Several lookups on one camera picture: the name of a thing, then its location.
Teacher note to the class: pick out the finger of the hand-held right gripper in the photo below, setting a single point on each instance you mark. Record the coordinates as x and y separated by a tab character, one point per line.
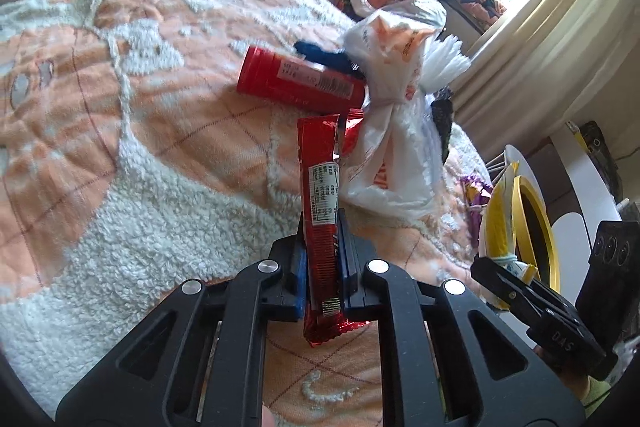
505	284

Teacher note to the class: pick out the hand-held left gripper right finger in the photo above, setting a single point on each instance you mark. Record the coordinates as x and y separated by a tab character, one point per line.
346	277

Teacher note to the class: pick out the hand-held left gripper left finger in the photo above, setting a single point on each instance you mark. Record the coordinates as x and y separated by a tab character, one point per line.
299	282

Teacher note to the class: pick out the red snack wrapper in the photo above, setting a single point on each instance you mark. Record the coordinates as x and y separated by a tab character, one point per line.
322	217

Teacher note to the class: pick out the yellow round bin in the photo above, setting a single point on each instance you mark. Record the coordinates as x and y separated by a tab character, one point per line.
500	217

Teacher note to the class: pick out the white plastic bag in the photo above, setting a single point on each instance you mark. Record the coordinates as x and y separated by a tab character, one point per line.
395	147

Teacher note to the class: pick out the red candy tube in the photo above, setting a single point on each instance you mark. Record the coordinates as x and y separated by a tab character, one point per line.
290	79

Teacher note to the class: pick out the white foam net bundle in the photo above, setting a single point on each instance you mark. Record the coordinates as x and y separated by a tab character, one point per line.
447	64

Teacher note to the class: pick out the person's right hand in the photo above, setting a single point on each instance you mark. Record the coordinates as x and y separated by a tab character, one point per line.
575	387

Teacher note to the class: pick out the white desk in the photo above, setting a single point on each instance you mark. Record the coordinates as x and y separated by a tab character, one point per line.
585	187

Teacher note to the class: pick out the purple wrapper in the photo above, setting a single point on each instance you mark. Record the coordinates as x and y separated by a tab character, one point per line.
475	192

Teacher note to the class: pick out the camouflage bag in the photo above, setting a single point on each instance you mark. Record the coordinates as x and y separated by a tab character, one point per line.
600	157

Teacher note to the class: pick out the red foil wrapper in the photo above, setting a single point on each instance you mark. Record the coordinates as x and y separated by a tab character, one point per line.
352	132

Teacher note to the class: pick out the yellow item on desk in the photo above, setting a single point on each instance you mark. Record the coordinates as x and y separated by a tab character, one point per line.
575	132

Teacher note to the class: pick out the orange and white printed blanket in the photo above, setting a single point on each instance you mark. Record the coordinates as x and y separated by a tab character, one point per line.
125	157

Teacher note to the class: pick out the cream curtain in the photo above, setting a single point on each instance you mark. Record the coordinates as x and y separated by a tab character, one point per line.
550	47

